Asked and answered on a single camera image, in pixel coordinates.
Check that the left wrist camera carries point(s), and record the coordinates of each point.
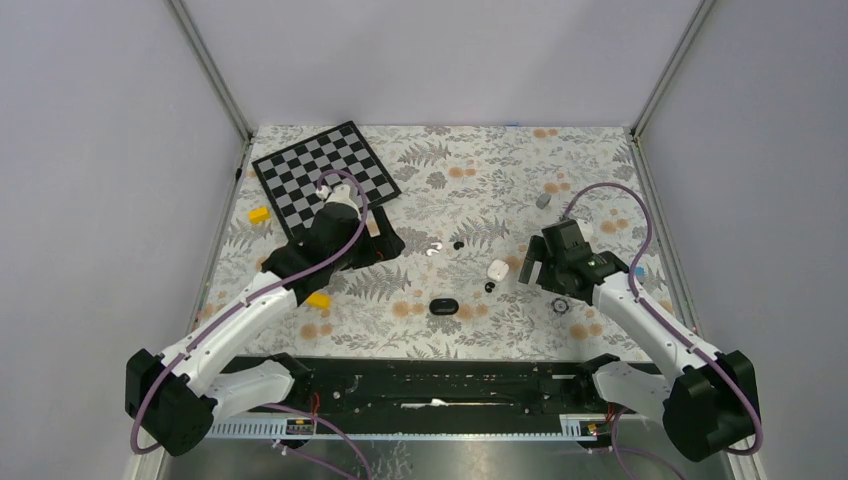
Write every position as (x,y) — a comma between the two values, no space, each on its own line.
(341,194)

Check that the white slotted cable duct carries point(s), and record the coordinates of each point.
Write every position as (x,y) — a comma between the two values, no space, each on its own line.
(431,427)

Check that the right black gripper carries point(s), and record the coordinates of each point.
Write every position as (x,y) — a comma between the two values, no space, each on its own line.
(538,251)

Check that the small grey block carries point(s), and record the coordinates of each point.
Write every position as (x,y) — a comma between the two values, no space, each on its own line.
(543,200)

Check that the yellow block far left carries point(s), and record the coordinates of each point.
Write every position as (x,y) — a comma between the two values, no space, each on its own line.
(259,215)

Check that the yellow block near arm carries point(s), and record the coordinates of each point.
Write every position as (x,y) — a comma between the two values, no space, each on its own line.
(319,300)

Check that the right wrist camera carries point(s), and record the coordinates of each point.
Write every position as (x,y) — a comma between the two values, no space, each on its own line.
(586,229)

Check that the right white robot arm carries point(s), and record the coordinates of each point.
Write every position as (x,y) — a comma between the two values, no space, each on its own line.
(705,400)

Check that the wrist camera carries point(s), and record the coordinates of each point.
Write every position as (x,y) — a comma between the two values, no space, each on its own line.
(586,229)
(341,194)

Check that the white earbud charging case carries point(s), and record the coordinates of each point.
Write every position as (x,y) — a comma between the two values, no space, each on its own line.
(498,270)

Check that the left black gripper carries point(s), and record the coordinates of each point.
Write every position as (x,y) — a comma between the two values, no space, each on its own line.
(385,246)

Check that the floral table mat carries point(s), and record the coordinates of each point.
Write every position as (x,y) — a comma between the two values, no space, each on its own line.
(477,185)

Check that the black earbud charging case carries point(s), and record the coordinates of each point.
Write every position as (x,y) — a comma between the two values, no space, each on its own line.
(444,306)

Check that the black white checkerboard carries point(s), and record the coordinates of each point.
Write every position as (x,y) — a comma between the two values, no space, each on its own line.
(290,176)

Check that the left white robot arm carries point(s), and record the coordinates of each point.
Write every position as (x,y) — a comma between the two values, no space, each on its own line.
(176,396)

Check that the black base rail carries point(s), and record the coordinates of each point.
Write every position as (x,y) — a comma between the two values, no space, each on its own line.
(330,388)

